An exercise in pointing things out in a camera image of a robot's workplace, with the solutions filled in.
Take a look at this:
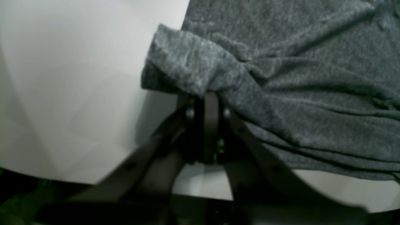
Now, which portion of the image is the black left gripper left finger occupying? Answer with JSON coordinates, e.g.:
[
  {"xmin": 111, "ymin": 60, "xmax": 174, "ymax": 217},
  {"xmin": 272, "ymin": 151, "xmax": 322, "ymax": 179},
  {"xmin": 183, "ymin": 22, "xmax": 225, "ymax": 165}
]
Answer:
[{"xmin": 34, "ymin": 95, "xmax": 202, "ymax": 225}]

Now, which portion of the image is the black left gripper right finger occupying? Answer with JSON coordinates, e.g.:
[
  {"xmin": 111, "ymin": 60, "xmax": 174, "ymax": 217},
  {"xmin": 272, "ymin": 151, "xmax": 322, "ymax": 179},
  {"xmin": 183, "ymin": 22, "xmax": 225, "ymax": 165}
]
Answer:
[{"xmin": 205, "ymin": 92, "xmax": 368, "ymax": 225}]

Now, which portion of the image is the grey t-shirt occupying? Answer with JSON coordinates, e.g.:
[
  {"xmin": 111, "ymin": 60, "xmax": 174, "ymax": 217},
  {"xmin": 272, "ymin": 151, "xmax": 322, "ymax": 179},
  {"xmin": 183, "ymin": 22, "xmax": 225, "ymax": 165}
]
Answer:
[{"xmin": 141, "ymin": 0, "xmax": 400, "ymax": 180}]

